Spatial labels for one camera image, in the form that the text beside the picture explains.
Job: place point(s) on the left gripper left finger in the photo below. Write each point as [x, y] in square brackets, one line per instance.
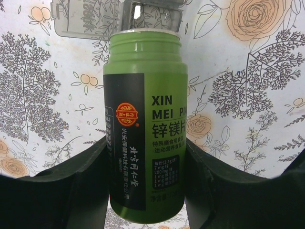
[71, 195]

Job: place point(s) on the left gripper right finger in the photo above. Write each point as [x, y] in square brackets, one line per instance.
[219, 196]

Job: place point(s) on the green pill bottle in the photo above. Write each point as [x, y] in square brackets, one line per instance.
[145, 97]

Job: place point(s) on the grey weekly pill organizer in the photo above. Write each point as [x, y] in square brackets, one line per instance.
[100, 19]

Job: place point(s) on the floral table mat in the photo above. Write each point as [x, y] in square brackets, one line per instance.
[245, 90]

